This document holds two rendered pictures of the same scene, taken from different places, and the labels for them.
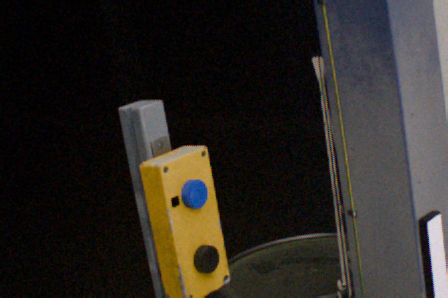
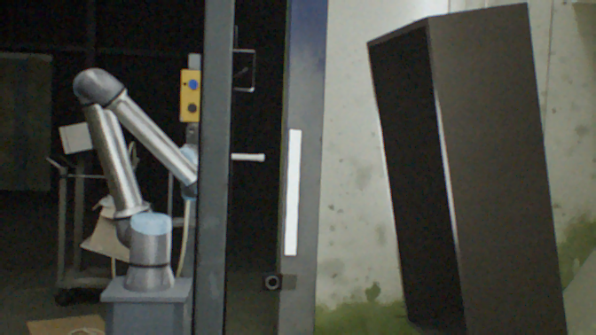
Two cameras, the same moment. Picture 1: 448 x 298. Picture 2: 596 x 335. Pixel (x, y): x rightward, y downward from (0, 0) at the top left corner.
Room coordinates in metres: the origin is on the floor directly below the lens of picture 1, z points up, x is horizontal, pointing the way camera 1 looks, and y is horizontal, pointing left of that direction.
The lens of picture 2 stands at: (-0.59, -2.34, 1.24)
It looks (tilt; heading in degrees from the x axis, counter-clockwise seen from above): 3 degrees down; 39
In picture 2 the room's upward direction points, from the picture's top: 2 degrees clockwise
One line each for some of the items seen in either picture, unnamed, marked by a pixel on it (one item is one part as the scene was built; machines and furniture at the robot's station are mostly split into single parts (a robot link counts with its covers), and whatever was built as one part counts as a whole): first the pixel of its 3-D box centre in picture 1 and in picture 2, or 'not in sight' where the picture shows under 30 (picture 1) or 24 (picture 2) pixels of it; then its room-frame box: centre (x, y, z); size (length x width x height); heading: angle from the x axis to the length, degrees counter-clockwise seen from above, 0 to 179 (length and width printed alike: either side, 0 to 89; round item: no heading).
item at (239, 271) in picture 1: (305, 270); not in sight; (2.66, -0.23, 0.86); 0.54 x 0.54 x 0.01
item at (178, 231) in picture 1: (185, 225); (192, 97); (1.54, 0.06, 1.42); 0.12 x 0.06 x 0.26; 135
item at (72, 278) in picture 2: not in sight; (102, 211); (2.02, 1.54, 0.64); 0.73 x 0.50 x 1.27; 137
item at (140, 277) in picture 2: not in sight; (149, 273); (0.89, -0.46, 0.69); 0.19 x 0.19 x 0.10
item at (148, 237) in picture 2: not in sight; (150, 237); (0.89, -0.45, 0.83); 0.17 x 0.15 x 0.18; 68
